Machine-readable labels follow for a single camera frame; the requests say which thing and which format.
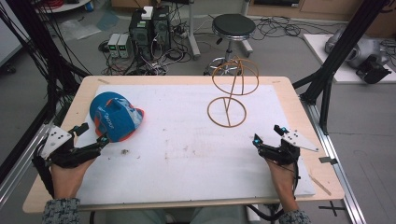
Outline black round stool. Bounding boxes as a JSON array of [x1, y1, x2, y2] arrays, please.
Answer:
[[203, 13, 258, 77]]

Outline white floor platform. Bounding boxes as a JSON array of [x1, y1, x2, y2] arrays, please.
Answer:
[[303, 33, 396, 85]]

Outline black cable bundle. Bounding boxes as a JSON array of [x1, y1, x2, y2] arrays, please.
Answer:
[[0, 0, 92, 125]]

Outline black metal frame strut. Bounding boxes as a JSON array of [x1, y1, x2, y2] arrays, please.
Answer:
[[291, 0, 394, 135]]

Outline black tape strip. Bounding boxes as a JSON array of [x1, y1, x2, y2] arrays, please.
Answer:
[[318, 156, 339, 165]]

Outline black floor cables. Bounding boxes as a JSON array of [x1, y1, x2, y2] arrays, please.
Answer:
[[251, 14, 337, 42]]

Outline grey rounded machine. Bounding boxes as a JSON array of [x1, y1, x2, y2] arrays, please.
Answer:
[[324, 27, 390, 70]]

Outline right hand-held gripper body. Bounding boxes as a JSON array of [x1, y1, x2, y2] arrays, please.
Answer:
[[257, 127, 320, 166]]

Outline thick black cable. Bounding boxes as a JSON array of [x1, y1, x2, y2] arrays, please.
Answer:
[[246, 203, 286, 223]]

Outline thin wooden stick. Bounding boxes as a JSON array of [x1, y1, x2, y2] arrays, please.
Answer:
[[307, 174, 332, 197]]

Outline black computer tower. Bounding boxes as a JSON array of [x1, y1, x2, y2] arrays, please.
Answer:
[[128, 8, 154, 61], [151, 7, 172, 53]]

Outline tangle of floor cables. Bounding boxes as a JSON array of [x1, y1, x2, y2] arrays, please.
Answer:
[[98, 40, 194, 77]]

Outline aluminium rail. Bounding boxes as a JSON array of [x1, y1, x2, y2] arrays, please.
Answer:
[[299, 92, 369, 224], [0, 123, 54, 208]]

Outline white table mat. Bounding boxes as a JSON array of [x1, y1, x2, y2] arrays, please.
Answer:
[[75, 84, 317, 206]]

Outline black device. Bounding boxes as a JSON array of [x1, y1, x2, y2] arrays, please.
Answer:
[[355, 57, 393, 85]]

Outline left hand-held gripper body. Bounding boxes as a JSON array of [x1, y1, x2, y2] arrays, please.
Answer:
[[32, 124, 103, 169]]

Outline person's right hand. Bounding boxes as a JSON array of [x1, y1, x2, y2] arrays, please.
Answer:
[[264, 157, 301, 213]]

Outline grey table leg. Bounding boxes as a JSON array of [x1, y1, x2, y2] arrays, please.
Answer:
[[186, 0, 202, 62]]

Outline grey power supply unit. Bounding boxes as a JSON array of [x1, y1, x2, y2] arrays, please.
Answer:
[[117, 33, 132, 59], [106, 33, 121, 59]]

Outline wooden hoop hat stand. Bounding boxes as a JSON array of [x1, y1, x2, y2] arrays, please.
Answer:
[[206, 56, 261, 129]]

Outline white box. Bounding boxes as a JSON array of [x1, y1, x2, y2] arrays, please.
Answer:
[[141, 6, 154, 21]]

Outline person's left hand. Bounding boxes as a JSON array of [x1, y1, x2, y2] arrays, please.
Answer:
[[49, 157, 98, 201]]

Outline blue and orange cap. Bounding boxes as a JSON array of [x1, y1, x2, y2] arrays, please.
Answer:
[[89, 91, 146, 144]]

